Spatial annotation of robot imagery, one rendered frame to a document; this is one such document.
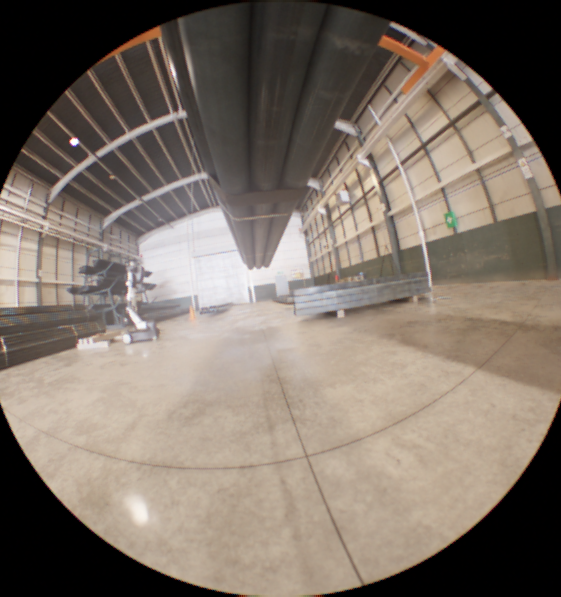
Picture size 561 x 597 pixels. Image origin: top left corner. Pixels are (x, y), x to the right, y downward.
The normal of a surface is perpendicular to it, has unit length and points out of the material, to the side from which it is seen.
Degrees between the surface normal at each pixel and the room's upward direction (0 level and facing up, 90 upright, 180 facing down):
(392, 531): 0
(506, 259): 90
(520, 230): 90
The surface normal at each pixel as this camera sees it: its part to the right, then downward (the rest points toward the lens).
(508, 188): -0.98, 0.15
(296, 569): -0.14, -0.99
